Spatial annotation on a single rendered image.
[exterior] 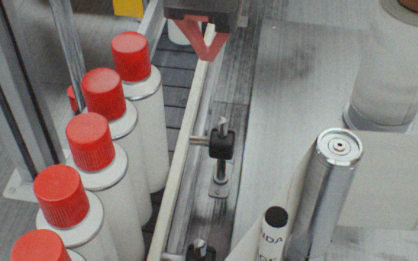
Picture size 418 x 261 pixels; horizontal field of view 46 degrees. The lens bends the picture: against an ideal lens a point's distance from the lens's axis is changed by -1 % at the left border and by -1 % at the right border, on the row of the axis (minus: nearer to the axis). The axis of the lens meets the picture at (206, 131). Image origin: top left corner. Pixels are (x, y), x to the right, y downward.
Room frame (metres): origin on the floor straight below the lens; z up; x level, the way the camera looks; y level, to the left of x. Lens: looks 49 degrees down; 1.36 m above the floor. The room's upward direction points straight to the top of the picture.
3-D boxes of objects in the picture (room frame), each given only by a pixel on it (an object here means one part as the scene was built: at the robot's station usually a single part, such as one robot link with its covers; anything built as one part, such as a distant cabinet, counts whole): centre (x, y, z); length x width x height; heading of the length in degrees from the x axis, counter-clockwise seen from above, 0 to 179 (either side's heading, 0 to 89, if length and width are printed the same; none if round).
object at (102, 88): (0.30, 0.09, 0.98); 0.05 x 0.05 x 0.20
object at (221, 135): (0.38, -0.02, 0.89); 0.03 x 0.03 x 0.12; 81
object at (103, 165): (0.25, 0.09, 0.98); 0.05 x 0.05 x 0.20
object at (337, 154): (0.25, -0.10, 0.97); 0.05 x 0.05 x 0.19
